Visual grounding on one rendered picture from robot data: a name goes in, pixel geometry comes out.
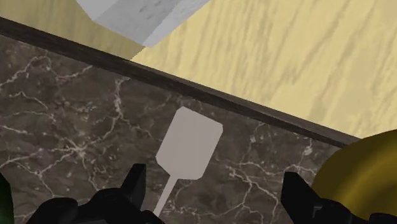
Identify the grey spatula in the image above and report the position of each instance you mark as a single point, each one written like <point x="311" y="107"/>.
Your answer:
<point x="189" y="145"/>

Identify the dark green object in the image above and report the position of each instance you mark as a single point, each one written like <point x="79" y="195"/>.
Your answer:
<point x="4" y="201"/>

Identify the yellow bowl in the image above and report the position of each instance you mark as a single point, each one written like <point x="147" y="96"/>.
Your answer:
<point x="359" y="173"/>

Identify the grey robot stand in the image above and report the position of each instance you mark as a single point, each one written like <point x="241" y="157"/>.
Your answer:
<point x="139" y="18"/>

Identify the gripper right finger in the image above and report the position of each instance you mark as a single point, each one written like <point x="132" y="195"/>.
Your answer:
<point x="299" y="198"/>

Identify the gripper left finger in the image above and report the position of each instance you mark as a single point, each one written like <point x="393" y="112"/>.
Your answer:
<point x="124" y="198"/>

